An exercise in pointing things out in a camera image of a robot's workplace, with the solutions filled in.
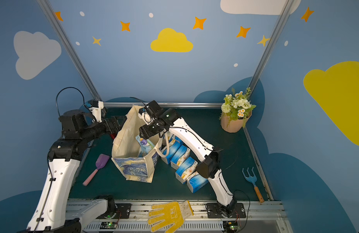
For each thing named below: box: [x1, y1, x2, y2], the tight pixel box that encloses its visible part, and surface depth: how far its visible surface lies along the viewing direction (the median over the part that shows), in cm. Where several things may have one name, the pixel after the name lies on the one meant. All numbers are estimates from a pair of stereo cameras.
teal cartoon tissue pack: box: [135, 134, 156, 158], surface depth 84 cm
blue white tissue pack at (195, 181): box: [186, 170, 210, 194], surface depth 78 cm
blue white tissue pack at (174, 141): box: [168, 133, 187, 148], surface depth 94 cm
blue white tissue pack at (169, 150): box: [161, 136, 183, 165], surface depth 91 cm
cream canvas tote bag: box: [111, 104, 164, 184], surface depth 73 cm
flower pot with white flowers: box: [219, 87, 257, 134], surface depth 90 cm
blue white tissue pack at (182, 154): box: [170, 145, 191, 170], surface depth 88 cm
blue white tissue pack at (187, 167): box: [175, 156, 199, 184], surface depth 83 cm
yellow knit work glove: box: [147, 200, 195, 233], surface depth 75 cm
